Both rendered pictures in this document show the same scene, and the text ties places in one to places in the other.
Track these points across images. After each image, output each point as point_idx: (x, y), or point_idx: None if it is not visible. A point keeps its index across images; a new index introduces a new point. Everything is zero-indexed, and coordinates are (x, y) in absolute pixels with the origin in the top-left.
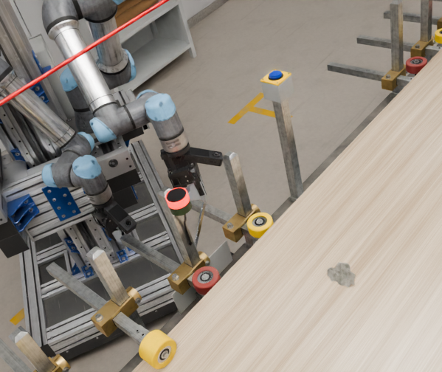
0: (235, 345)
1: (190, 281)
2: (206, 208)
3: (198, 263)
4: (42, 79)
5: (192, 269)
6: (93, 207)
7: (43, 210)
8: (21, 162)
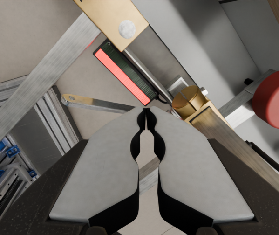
0: None
1: (240, 123)
2: (40, 84)
3: (216, 112)
4: None
5: (224, 121)
6: None
7: None
8: None
